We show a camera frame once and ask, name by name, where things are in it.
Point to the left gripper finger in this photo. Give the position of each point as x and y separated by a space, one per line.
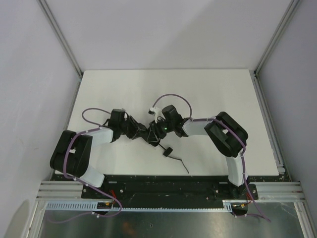
135 126
135 135

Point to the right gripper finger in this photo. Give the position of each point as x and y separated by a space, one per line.
153 140
153 128

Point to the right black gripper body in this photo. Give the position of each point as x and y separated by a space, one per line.
152 132

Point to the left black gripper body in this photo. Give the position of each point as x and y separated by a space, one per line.
133 129

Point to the black folding umbrella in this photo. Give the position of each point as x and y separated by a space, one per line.
166 151

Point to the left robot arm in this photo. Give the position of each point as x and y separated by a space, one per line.
72 152

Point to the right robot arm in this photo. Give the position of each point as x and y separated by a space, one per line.
227 135

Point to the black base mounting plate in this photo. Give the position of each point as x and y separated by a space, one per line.
171 191

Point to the grey slotted cable duct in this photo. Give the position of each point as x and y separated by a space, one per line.
101 206

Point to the left aluminium frame post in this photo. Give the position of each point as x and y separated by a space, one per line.
44 6

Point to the aluminium frame post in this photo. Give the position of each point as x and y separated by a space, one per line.
282 26
44 6

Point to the aluminium table edge rail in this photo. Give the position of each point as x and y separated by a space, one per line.
268 124

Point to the right aluminium frame post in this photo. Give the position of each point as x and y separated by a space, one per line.
282 26

